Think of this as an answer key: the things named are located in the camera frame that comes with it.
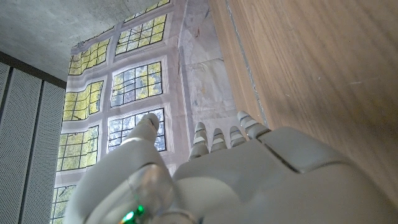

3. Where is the printed window backdrop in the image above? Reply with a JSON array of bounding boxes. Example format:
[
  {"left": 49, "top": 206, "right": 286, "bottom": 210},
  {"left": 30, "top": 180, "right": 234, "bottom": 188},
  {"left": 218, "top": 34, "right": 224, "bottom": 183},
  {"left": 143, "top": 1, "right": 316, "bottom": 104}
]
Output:
[{"left": 49, "top": 0, "right": 265, "bottom": 224}]

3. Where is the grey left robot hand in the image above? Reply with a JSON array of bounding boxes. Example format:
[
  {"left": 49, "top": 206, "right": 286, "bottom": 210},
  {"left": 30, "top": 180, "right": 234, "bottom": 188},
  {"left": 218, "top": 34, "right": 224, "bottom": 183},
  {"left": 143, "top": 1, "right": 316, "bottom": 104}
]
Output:
[{"left": 63, "top": 110, "right": 398, "bottom": 224}]

